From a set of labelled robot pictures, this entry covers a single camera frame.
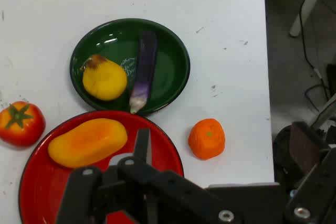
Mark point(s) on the dark green round plate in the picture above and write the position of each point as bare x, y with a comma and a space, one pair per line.
170, 72

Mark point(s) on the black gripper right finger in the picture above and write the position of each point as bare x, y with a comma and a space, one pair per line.
317, 190

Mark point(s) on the yellow orange toy mango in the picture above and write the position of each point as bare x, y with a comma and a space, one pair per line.
86, 142

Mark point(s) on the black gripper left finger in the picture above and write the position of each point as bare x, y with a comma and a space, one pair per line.
168, 184

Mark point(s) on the red toy tomato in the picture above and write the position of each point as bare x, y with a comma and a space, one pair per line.
22, 127

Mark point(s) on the red round plate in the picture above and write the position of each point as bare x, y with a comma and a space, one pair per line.
39, 182

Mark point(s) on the purple toy eggplant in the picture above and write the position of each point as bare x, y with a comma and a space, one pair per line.
147, 64

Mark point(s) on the orange toy tangerine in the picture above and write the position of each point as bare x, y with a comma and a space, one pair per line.
207, 138

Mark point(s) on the yellow toy onion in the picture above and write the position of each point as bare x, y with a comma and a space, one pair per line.
105, 79

